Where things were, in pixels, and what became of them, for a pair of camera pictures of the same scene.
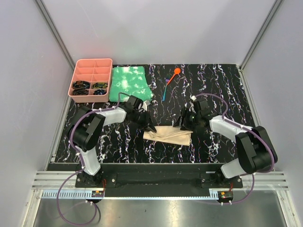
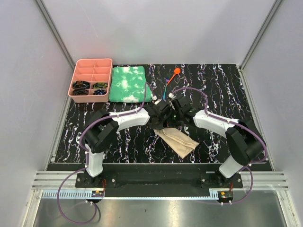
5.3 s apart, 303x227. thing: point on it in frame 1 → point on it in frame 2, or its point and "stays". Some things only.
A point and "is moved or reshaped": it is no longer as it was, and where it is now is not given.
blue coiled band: x=99 y=92 stays
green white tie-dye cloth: x=129 y=80 stays
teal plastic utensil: x=164 y=93 stays
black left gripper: x=147 y=120 → x=159 y=126
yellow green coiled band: x=100 y=85 stays
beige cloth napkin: x=169 y=134 is moved or reshaped
